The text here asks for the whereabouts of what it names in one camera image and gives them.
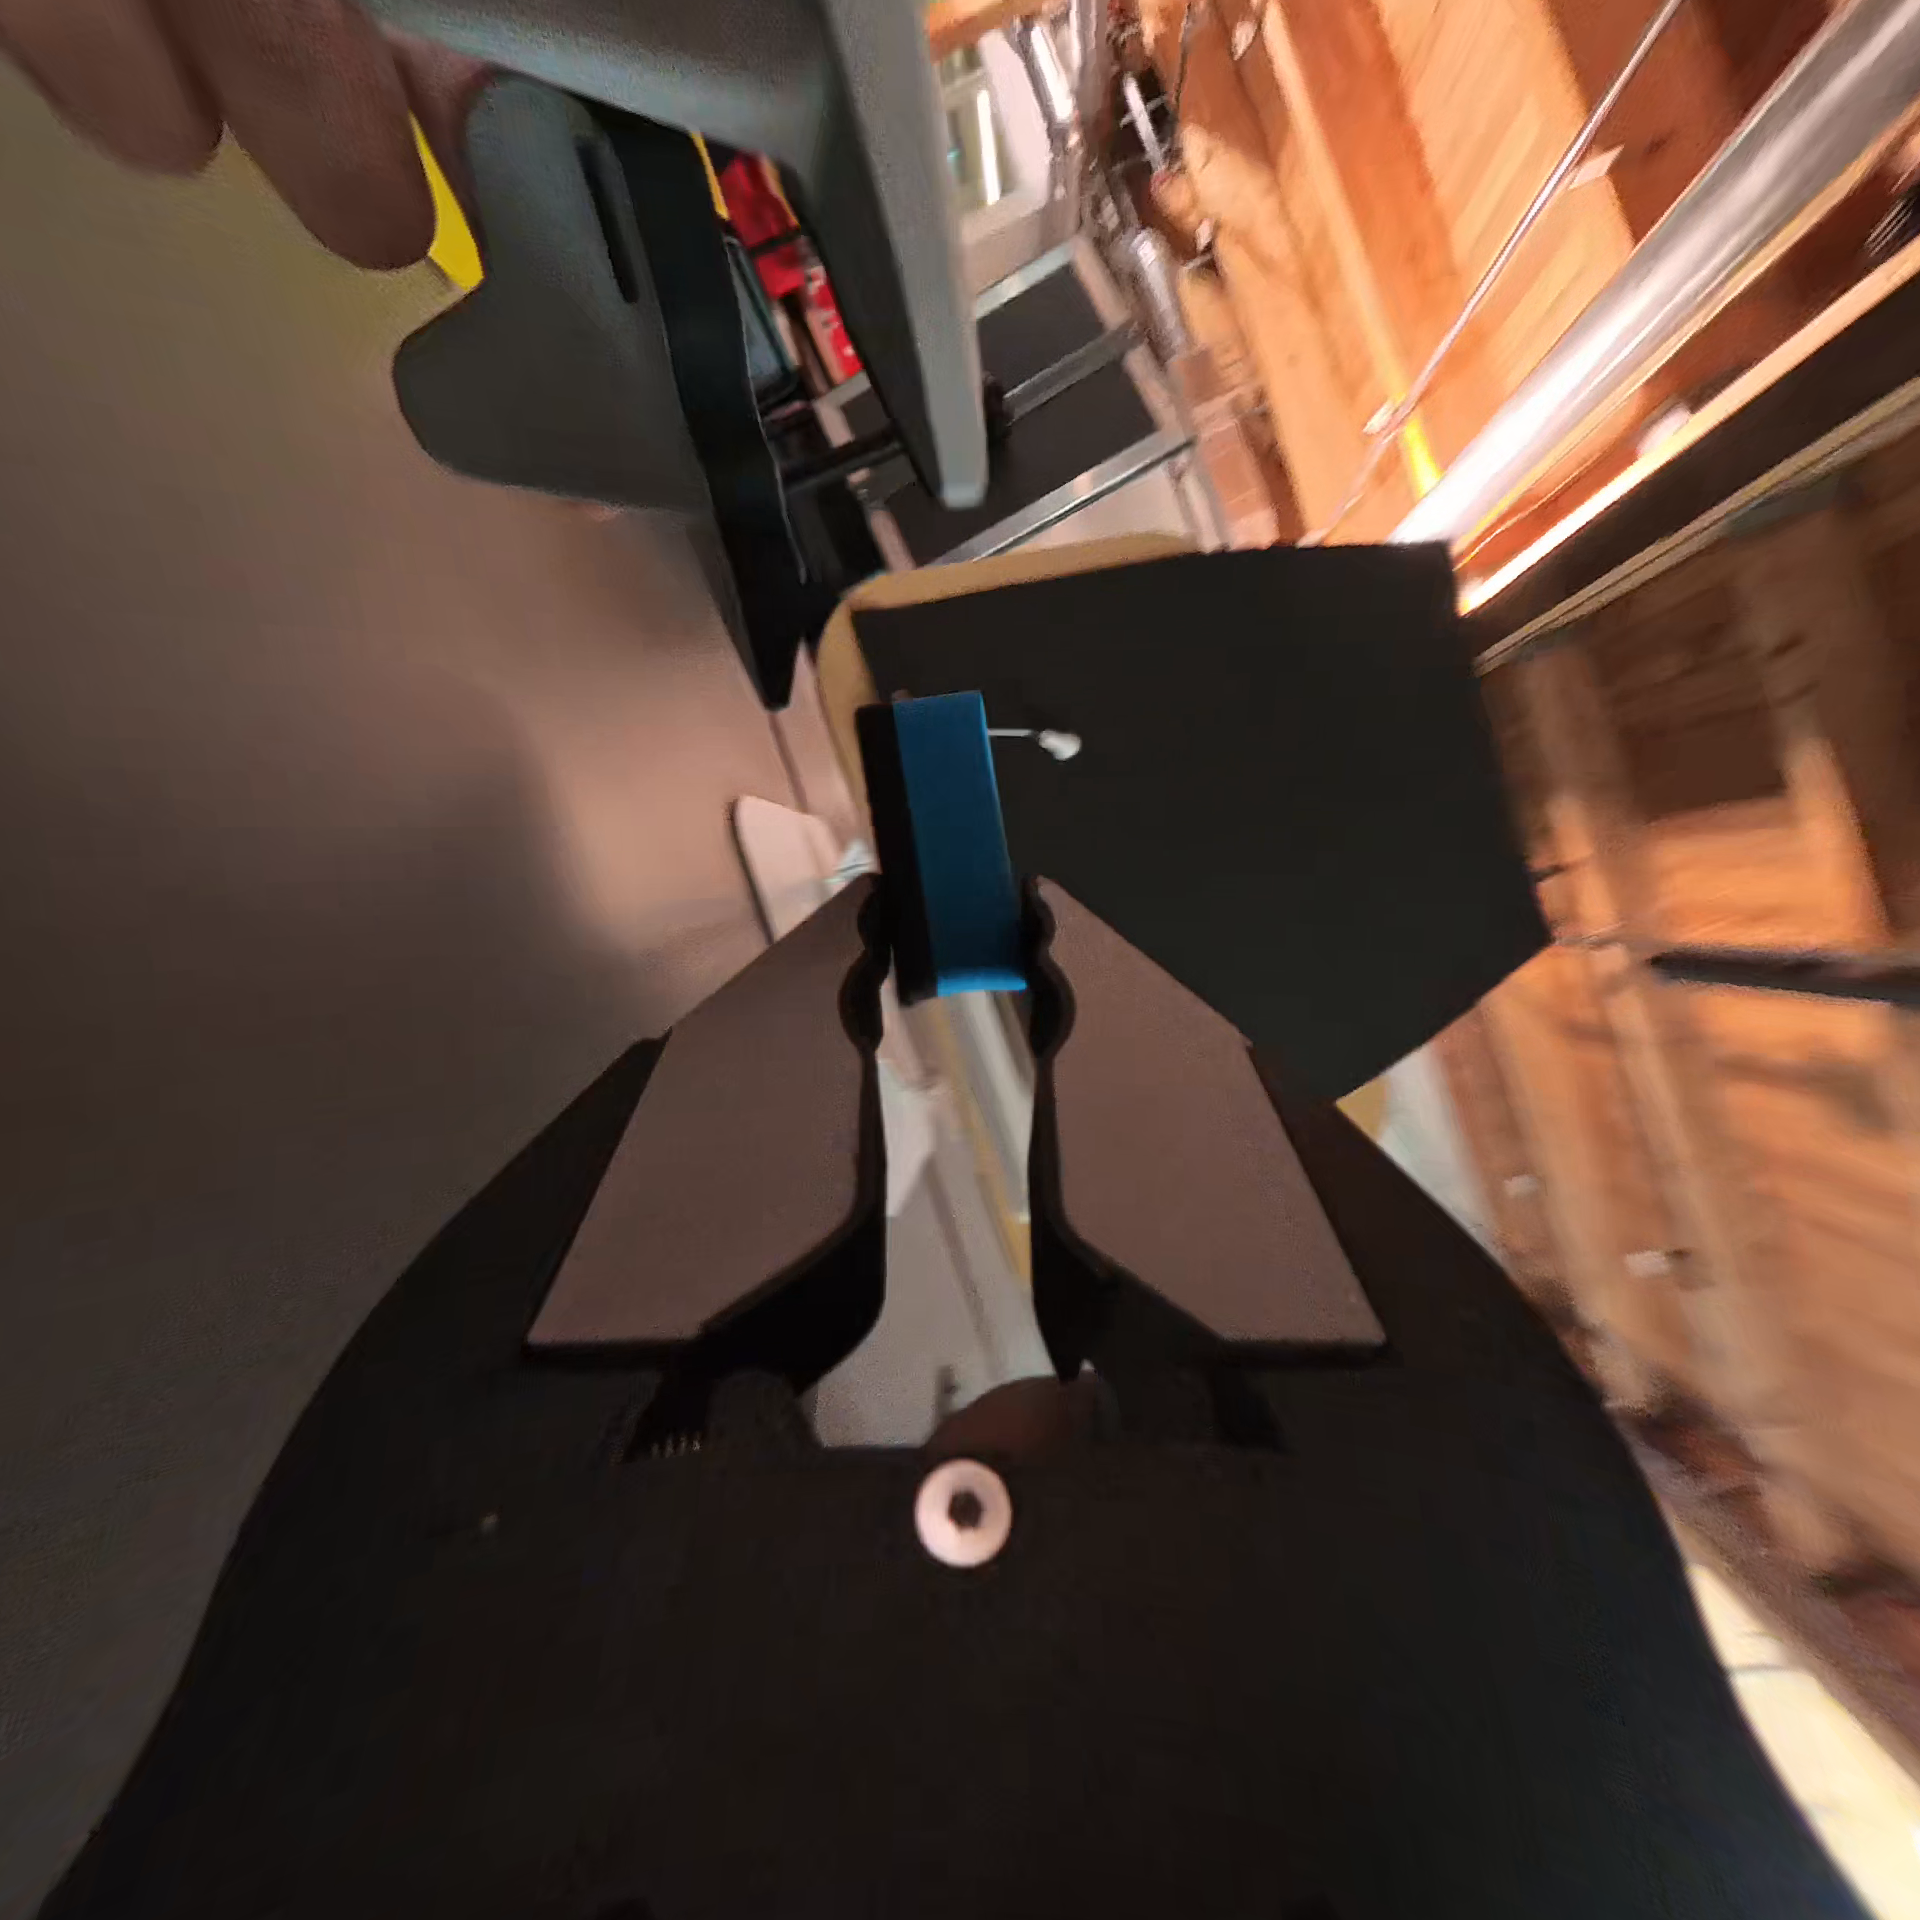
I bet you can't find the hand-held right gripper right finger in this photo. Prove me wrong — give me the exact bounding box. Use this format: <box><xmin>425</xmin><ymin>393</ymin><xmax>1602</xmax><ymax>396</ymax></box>
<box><xmin>1023</xmin><ymin>880</ymin><xmax>1389</xmax><ymax>1380</ymax></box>

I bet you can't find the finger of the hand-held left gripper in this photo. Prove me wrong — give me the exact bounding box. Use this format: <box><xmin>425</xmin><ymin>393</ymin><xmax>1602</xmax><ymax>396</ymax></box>
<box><xmin>393</xmin><ymin>72</ymin><xmax>812</xmax><ymax>710</ymax></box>
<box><xmin>362</xmin><ymin>0</ymin><xmax>995</xmax><ymax>509</ymax></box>

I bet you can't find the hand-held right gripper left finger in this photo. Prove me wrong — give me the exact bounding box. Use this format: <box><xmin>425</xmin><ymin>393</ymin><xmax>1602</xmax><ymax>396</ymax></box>
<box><xmin>526</xmin><ymin>876</ymin><xmax>895</xmax><ymax>1394</ymax></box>

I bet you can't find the blue whiteboard eraser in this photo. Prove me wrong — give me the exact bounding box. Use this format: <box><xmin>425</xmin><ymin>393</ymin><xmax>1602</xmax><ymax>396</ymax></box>
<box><xmin>855</xmin><ymin>689</ymin><xmax>1033</xmax><ymax>1003</ymax></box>

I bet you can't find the person's left hand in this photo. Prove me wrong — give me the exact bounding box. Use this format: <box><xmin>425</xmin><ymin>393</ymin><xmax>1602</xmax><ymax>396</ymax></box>
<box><xmin>0</xmin><ymin>0</ymin><xmax>487</xmax><ymax>274</ymax></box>

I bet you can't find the silver ceiling pipe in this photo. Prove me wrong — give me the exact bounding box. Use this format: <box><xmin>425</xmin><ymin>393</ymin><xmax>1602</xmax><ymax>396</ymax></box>
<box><xmin>1395</xmin><ymin>0</ymin><xmax>1920</xmax><ymax>543</ymax></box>

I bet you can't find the black board with wooden frame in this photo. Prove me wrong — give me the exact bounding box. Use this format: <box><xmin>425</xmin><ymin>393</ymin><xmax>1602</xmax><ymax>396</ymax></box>
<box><xmin>817</xmin><ymin>537</ymin><xmax>1555</xmax><ymax>1112</ymax></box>

